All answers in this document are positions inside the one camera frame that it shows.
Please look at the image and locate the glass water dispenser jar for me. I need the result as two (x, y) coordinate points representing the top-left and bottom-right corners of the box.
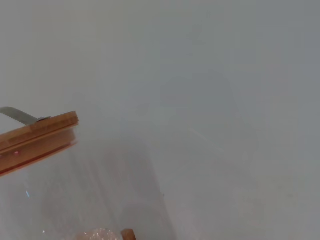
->
(0, 139), (176, 240)

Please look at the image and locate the wooden dispenser stand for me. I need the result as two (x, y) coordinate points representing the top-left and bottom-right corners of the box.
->
(121, 228), (137, 240)

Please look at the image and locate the wooden lid with metal handle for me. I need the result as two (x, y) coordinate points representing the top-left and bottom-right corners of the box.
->
(0, 106), (80, 177)

